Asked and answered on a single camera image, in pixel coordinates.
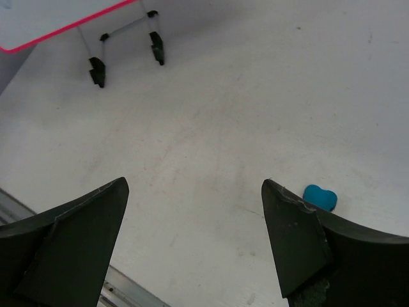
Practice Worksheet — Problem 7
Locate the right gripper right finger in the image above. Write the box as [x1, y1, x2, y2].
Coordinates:
[261, 179, 408, 306]

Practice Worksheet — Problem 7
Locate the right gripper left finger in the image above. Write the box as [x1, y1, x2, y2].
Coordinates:
[1, 177, 129, 306]

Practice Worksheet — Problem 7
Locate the blue bone-shaped eraser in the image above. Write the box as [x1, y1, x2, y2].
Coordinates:
[302, 184, 338, 212]

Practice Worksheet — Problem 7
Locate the pink framed whiteboard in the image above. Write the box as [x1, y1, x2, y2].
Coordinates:
[1, 0, 133, 53]

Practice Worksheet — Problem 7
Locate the black wire whiteboard stand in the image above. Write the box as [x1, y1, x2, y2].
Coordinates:
[76, 10, 166, 88]

